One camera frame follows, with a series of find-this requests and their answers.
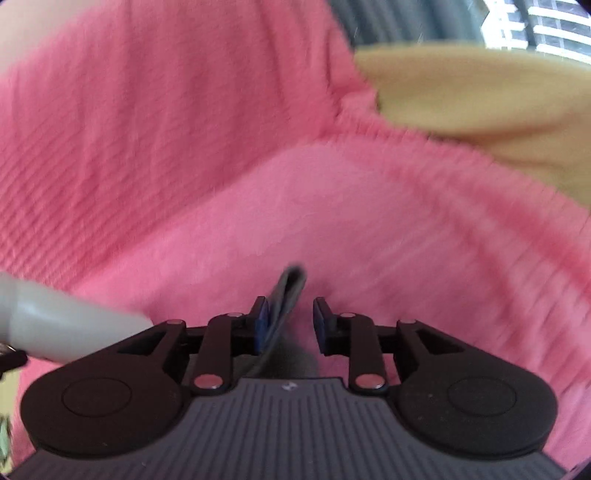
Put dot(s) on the yellow-green armchair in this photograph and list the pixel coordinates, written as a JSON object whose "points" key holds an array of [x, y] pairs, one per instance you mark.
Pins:
{"points": [[529, 114]]}

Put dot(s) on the pink corduroy blanket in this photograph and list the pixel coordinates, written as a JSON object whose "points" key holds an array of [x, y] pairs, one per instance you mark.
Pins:
{"points": [[171, 157]]}

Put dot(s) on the grey cleaning cloth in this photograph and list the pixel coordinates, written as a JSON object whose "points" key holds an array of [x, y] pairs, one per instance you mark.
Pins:
{"points": [[282, 357]]}

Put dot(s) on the grey curtain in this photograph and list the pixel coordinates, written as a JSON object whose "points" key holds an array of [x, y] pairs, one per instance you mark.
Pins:
{"points": [[372, 22]]}

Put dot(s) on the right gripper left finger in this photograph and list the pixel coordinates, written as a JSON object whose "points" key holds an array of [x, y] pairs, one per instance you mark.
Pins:
{"points": [[226, 337]]}

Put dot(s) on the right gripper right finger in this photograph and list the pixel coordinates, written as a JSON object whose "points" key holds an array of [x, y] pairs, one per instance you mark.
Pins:
{"points": [[355, 337]]}

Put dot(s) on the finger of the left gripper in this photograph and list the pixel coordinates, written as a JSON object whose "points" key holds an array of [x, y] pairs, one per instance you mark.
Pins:
{"points": [[11, 358]]}

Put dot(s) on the white insulated bottle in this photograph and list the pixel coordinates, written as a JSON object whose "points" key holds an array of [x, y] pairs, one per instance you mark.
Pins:
{"points": [[55, 326]]}

